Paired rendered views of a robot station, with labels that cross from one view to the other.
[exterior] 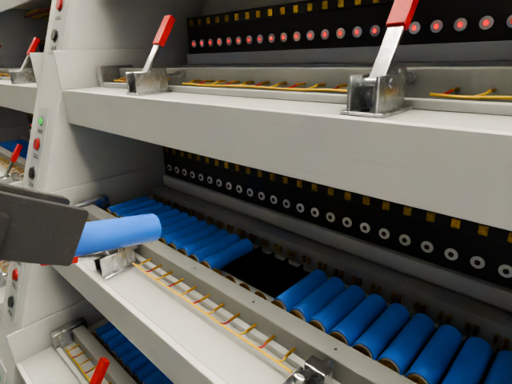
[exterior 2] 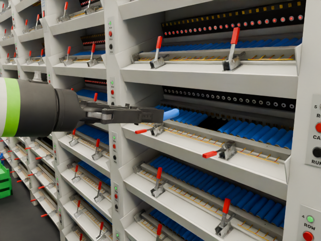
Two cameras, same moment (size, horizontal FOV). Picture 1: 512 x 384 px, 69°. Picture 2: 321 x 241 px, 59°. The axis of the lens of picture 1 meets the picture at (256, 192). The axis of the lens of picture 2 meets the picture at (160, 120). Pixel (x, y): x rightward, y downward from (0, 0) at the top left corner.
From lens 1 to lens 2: 0.42 m
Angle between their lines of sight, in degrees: 12
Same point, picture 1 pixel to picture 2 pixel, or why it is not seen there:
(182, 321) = (187, 143)
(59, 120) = (120, 81)
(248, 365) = (210, 149)
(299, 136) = (212, 79)
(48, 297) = (129, 153)
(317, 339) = (230, 137)
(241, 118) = (194, 75)
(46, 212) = (156, 111)
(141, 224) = (174, 111)
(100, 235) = (165, 115)
